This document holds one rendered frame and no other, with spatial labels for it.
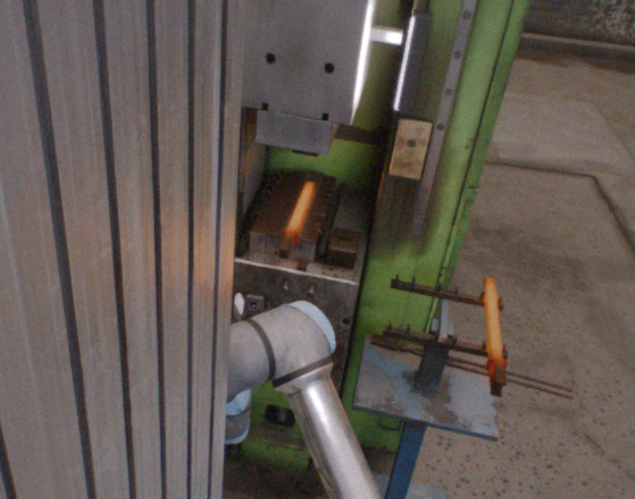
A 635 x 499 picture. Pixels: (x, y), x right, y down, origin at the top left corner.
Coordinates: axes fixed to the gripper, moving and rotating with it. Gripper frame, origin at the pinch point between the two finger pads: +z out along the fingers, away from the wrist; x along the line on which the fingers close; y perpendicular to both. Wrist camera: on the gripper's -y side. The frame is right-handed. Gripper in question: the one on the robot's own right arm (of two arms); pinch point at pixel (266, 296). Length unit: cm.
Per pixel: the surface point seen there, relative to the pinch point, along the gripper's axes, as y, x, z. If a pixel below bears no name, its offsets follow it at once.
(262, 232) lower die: 2.0, -9.1, 32.0
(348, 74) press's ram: -50, 10, 31
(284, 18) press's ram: -61, -7, 31
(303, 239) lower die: 0.8, 3.7, 30.7
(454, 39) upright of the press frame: -58, 34, 45
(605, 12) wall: 51, 219, 645
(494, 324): 2, 59, 10
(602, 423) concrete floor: 100, 133, 85
